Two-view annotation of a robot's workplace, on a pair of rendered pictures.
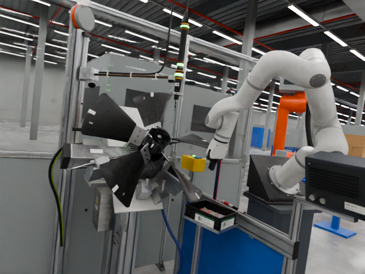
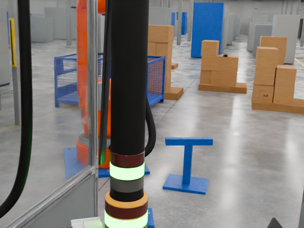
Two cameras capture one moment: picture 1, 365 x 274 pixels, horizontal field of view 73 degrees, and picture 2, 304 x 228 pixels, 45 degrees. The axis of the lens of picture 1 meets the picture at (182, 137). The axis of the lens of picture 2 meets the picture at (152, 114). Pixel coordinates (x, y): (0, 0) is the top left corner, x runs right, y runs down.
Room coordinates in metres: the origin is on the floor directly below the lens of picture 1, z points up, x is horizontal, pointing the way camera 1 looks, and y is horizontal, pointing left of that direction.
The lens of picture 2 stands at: (1.03, 0.26, 1.74)
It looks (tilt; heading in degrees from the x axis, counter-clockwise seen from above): 15 degrees down; 320
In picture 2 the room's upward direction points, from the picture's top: 2 degrees clockwise
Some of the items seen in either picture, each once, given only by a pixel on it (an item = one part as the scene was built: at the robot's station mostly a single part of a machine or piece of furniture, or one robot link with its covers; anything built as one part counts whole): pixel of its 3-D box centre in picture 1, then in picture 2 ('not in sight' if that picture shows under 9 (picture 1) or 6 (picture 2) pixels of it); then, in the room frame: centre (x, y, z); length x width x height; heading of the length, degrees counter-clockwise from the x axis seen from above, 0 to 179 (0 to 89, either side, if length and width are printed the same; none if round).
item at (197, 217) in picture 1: (210, 214); not in sight; (1.26, -0.19, 0.85); 0.22 x 0.17 x 0.07; 47
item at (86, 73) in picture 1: (88, 74); not in sight; (1.55, 0.63, 1.53); 0.10 x 0.07 x 0.09; 67
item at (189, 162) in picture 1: (192, 163); not in sight; (1.75, -0.10, 1.02); 0.16 x 0.10 x 0.11; 32
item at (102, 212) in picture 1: (104, 208); not in sight; (1.47, 0.42, 0.73); 0.15 x 0.09 x 0.22; 32
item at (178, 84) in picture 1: (181, 55); not in sight; (1.31, 0.06, 1.65); 0.04 x 0.04 x 0.46
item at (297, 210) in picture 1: (296, 217); not in sight; (1.04, -0.53, 0.96); 0.03 x 0.03 x 0.20; 32
